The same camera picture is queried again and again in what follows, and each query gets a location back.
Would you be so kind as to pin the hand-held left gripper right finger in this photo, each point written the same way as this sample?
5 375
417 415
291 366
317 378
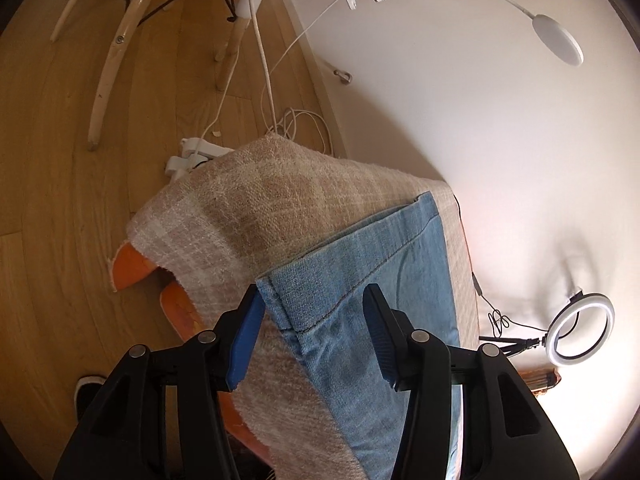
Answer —
380 340

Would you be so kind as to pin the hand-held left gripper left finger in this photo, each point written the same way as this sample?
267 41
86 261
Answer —
245 340

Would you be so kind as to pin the light blue denim pants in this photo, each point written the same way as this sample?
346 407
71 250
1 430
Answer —
360 260

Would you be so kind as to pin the black mini tripod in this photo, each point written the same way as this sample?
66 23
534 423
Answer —
515 346

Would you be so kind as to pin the beige checked blanket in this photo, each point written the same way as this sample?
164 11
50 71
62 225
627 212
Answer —
240 200

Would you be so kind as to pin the black shoe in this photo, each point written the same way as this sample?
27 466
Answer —
87 390

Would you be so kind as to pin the white power strip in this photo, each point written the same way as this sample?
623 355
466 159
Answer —
200 147

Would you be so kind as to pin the metal door stop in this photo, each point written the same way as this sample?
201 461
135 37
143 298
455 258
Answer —
343 78

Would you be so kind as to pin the white wooden leg chair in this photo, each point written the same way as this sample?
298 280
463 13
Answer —
112 55

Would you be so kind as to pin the white clip lamp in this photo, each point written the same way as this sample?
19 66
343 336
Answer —
557 40

